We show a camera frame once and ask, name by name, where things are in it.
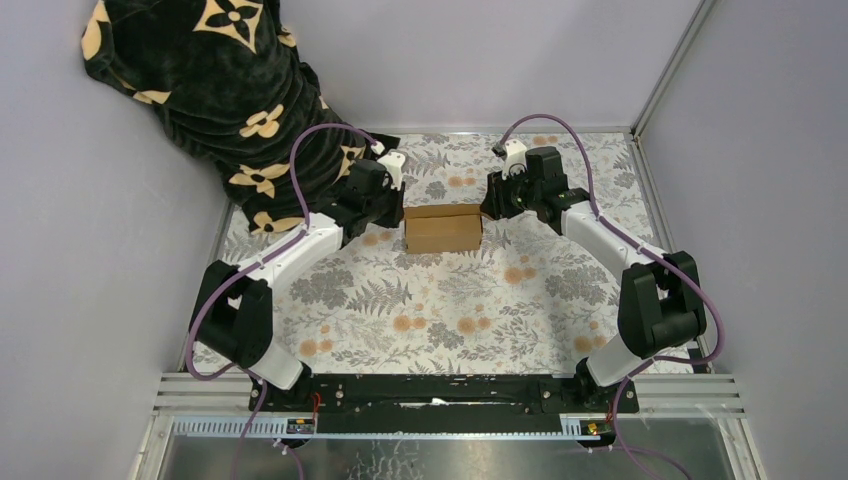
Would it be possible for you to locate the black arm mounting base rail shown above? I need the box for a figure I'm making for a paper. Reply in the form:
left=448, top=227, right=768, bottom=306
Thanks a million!
left=249, top=374, right=640, bottom=427

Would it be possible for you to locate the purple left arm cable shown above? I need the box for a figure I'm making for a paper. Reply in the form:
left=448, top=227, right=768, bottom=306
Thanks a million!
left=184, top=123, right=386, bottom=480

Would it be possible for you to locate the aluminium frame post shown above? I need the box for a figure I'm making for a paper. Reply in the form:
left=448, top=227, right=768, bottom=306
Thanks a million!
left=630, top=0, right=719, bottom=142

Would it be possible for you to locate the white slotted cable duct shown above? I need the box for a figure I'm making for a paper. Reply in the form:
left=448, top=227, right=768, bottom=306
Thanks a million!
left=171, top=415, right=611, bottom=441

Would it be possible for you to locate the floral patterned table mat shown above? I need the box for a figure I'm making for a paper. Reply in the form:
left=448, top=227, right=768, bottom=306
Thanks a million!
left=272, top=132, right=658, bottom=374

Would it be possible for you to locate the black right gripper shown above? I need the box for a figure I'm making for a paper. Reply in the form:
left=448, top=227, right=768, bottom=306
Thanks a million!
left=479, top=166, right=541, bottom=222

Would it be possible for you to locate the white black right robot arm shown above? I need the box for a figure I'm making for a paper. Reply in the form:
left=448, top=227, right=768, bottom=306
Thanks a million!
left=480, top=140, right=707, bottom=412

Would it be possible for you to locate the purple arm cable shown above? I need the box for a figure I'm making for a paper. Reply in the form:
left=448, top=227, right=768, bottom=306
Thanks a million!
left=491, top=113, right=726, bottom=480
left=184, top=123, right=386, bottom=480

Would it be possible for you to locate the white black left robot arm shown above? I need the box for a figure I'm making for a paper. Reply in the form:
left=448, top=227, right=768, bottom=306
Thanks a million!
left=189, top=151, right=406, bottom=411

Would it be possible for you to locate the brown cardboard box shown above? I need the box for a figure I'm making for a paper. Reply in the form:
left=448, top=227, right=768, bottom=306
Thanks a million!
left=404, top=204, right=483, bottom=254

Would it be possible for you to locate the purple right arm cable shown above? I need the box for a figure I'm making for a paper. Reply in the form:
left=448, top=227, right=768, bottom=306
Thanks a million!
left=491, top=113, right=726, bottom=480

